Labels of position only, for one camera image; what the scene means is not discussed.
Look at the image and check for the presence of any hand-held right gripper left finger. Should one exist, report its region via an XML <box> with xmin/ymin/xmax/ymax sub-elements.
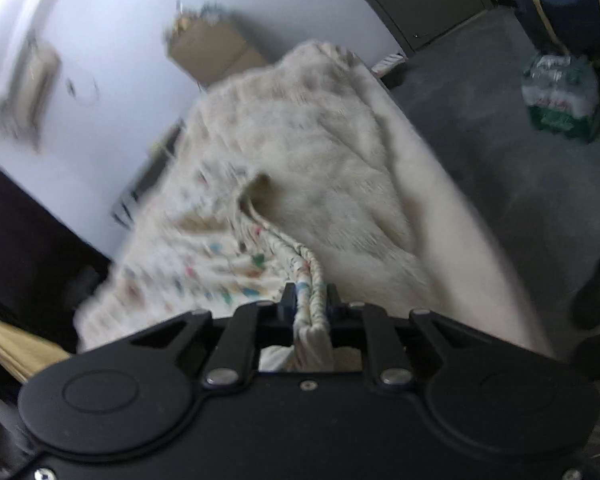
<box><xmin>129</xmin><ymin>282</ymin><xmax>297</xmax><ymax>392</ymax></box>

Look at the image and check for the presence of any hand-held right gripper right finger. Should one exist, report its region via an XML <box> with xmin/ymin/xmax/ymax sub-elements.
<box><xmin>324</xmin><ymin>284</ymin><xmax>487</xmax><ymax>392</ymax></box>

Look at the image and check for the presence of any cream dog print garment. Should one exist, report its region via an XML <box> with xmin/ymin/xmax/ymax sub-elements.
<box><xmin>75</xmin><ymin>157</ymin><xmax>348</xmax><ymax>373</ymax></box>

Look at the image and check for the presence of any fluffy cream blanket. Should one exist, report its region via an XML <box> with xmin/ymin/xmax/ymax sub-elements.
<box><xmin>112</xmin><ymin>41</ymin><xmax>556</xmax><ymax>374</ymax></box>

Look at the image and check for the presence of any grey folding table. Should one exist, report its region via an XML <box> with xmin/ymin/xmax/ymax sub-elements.
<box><xmin>111</xmin><ymin>120</ymin><xmax>186</xmax><ymax>231</ymax></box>

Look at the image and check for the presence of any white striped box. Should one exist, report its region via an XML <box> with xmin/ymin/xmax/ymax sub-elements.
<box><xmin>372</xmin><ymin>52</ymin><xmax>406</xmax><ymax>79</ymax></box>

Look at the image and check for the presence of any person's dark shoe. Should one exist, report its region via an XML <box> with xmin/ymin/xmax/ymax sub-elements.
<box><xmin>570</xmin><ymin>332</ymin><xmax>600</xmax><ymax>382</ymax></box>

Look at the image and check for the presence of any yellow checked towel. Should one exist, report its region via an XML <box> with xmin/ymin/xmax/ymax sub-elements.
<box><xmin>0</xmin><ymin>310</ymin><xmax>71</xmax><ymax>382</ymax></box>

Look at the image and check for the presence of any green water bottle pack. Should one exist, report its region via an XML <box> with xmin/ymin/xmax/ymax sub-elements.
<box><xmin>521</xmin><ymin>52</ymin><xmax>600</xmax><ymax>144</ymax></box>

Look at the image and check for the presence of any dark blue bag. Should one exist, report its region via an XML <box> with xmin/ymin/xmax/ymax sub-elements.
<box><xmin>500</xmin><ymin>0</ymin><xmax>600</xmax><ymax>67</ymax></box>

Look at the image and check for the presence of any beige wall unit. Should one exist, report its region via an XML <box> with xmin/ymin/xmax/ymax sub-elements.
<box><xmin>7</xmin><ymin>35</ymin><xmax>64</xmax><ymax>154</ymax></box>

